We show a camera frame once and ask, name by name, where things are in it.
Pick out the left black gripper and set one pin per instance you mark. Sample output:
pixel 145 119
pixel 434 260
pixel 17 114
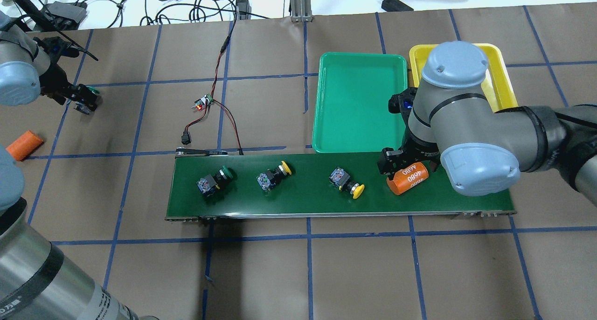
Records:
pixel 59 87

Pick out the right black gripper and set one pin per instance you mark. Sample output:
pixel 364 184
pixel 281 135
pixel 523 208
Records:
pixel 418 149

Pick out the orange cylinder labelled 4680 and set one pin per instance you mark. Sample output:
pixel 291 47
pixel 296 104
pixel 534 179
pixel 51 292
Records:
pixel 408 178

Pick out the yellow push button switch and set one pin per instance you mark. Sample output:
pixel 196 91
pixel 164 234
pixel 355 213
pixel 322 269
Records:
pixel 272 177

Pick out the green push button switch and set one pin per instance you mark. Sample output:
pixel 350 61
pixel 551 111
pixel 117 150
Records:
pixel 86 99

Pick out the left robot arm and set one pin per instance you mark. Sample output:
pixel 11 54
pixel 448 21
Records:
pixel 38 281

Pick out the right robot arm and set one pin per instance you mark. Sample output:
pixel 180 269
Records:
pixel 449 122

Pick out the green plastic tray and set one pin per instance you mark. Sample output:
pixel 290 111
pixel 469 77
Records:
pixel 351 111

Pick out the yellow plastic tray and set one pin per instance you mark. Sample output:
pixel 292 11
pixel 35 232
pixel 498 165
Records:
pixel 497 87

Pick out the small controller circuit board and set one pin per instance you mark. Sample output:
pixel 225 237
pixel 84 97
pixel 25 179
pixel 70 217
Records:
pixel 203 102

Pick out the black power adapter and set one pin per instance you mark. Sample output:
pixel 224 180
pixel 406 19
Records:
pixel 395 6

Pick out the green conveyor belt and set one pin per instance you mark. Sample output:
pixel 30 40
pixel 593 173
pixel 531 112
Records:
pixel 308 191

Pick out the aluminium frame post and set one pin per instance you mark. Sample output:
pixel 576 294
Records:
pixel 301 11

